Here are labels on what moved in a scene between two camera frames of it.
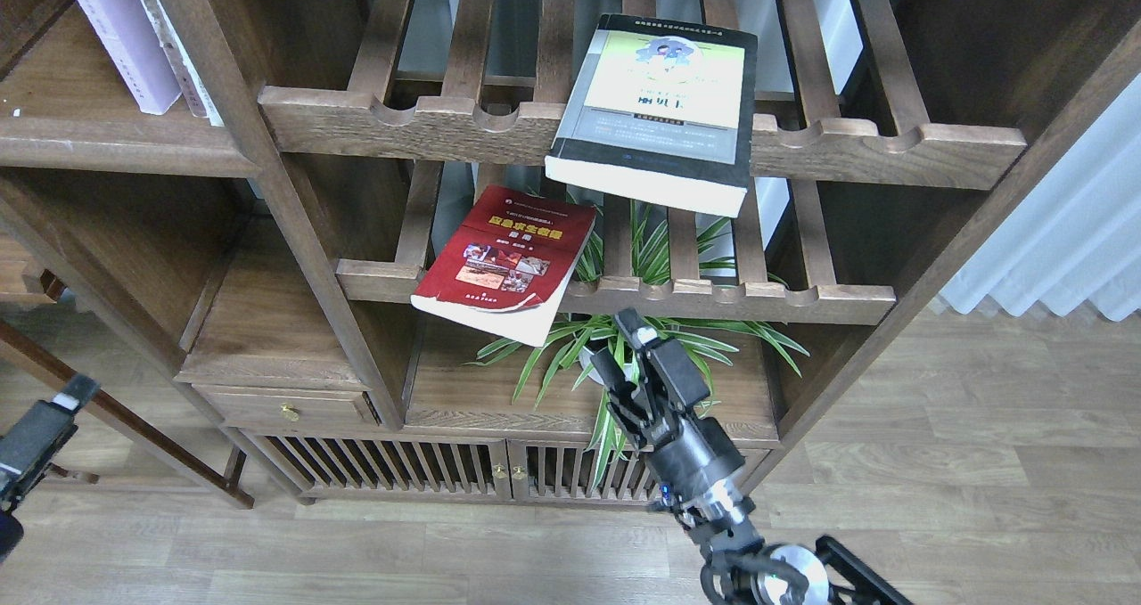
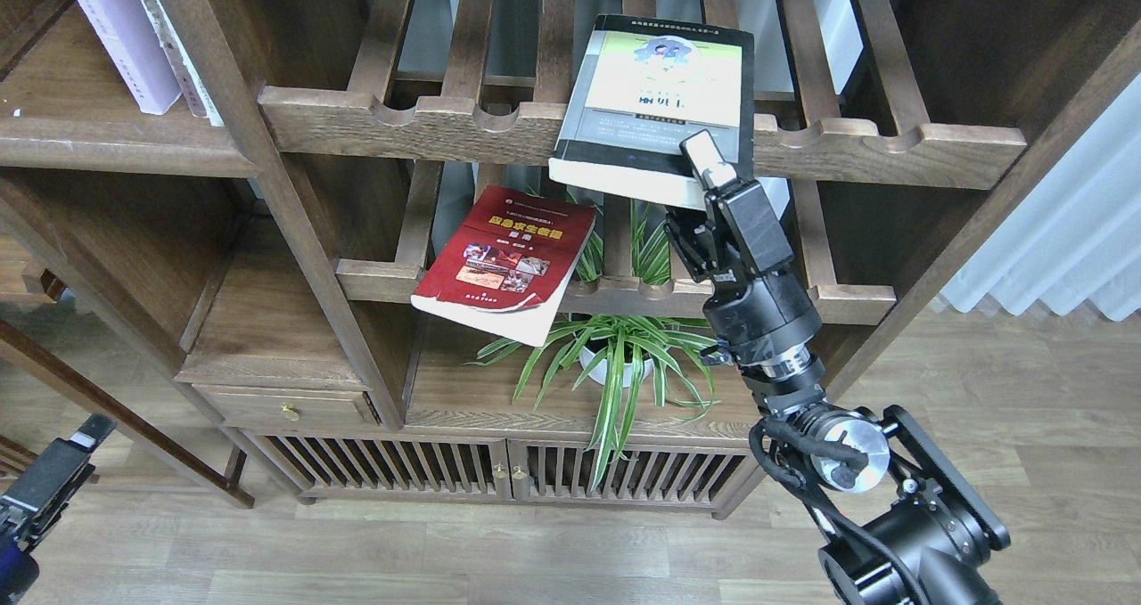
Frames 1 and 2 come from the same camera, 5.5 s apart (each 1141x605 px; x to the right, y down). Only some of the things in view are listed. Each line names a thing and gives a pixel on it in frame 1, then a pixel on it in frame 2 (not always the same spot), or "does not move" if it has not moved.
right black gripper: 685,453 to 742,240
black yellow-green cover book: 661,110 does not move
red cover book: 504,271 does not move
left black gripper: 27,450 to 32,505
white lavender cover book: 127,30 does not move
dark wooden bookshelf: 361,233 does not move
